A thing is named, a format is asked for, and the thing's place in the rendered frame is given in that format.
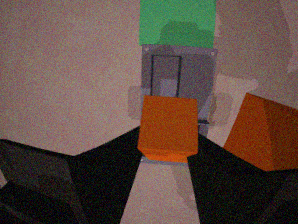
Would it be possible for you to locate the orange l-shaped part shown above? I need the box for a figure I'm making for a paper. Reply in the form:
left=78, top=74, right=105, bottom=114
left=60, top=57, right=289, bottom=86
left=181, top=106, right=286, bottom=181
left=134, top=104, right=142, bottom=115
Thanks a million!
left=138, top=95, right=198, bottom=163

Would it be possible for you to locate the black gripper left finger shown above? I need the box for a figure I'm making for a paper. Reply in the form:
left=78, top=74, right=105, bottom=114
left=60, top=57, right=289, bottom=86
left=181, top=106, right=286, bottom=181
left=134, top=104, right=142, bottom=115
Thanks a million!
left=0, top=127, right=144, bottom=224

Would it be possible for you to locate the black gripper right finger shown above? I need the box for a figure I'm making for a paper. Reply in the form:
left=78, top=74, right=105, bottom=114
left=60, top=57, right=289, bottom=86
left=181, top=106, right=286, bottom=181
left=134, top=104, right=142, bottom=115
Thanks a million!
left=188, top=133, right=298, bottom=224

